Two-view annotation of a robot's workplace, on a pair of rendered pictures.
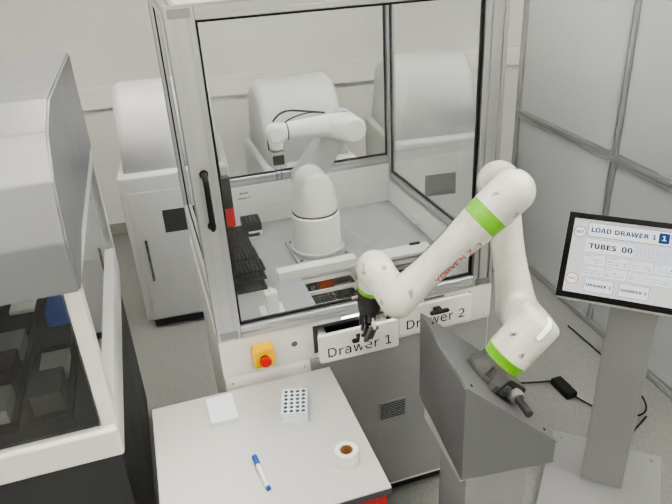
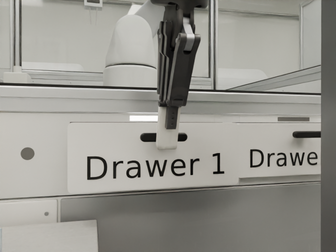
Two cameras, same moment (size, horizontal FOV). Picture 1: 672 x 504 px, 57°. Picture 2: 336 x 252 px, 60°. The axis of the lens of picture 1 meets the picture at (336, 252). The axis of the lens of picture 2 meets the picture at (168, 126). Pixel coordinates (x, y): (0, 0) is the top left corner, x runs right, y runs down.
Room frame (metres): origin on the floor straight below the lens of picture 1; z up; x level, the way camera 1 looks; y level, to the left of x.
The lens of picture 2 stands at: (1.30, -0.09, 0.92)
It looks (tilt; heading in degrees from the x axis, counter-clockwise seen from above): 0 degrees down; 2
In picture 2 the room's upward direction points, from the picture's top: straight up
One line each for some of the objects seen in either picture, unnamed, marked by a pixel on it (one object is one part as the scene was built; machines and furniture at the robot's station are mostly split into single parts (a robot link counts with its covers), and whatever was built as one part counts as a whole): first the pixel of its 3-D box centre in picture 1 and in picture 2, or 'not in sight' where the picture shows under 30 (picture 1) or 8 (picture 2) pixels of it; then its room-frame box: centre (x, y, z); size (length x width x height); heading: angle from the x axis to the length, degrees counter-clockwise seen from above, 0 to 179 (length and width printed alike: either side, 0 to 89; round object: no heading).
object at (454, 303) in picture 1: (434, 313); (296, 148); (1.93, -0.35, 0.87); 0.29 x 0.02 x 0.11; 106
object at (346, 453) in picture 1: (346, 454); not in sight; (1.35, 0.01, 0.78); 0.07 x 0.07 x 0.04
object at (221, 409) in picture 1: (221, 409); not in sight; (1.60, 0.40, 0.77); 0.13 x 0.09 x 0.02; 17
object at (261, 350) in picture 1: (263, 355); not in sight; (1.73, 0.27, 0.88); 0.07 x 0.05 x 0.07; 106
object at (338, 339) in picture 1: (359, 340); (158, 155); (1.79, -0.06, 0.87); 0.29 x 0.02 x 0.11; 106
